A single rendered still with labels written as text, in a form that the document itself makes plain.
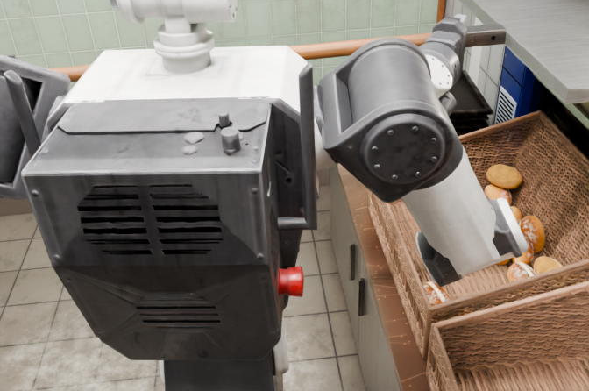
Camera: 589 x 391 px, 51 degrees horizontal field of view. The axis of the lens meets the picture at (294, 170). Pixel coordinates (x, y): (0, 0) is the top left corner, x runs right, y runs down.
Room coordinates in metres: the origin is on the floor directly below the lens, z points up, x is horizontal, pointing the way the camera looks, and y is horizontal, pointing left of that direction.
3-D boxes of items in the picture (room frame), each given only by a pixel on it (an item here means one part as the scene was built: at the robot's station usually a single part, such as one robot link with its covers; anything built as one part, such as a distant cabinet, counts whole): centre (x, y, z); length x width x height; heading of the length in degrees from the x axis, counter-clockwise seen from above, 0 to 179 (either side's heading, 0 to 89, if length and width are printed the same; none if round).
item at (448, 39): (0.99, -0.26, 1.22); 0.12 x 0.10 x 0.13; 149
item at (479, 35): (1.16, -0.39, 1.19); 0.09 x 0.04 x 0.03; 94
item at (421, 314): (1.17, -0.46, 0.72); 0.56 x 0.49 x 0.28; 5
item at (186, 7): (0.62, 0.10, 1.47); 0.10 x 0.07 x 0.09; 86
